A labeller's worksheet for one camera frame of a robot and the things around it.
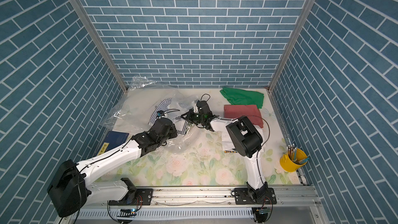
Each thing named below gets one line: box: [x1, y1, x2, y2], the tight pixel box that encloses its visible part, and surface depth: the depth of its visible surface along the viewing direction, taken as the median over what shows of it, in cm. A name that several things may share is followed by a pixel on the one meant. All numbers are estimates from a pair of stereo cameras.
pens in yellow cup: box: [286, 143, 310, 164], surface depth 76 cm
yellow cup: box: [279, 148, 308, 173], surface depth 80 cm
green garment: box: [219, 87, 265, 109], surface depth 118 cm
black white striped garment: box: [147, 98, 173, 126], surface depth 104 cm
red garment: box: [223, 104, 264, 129], surface depth 108 cm
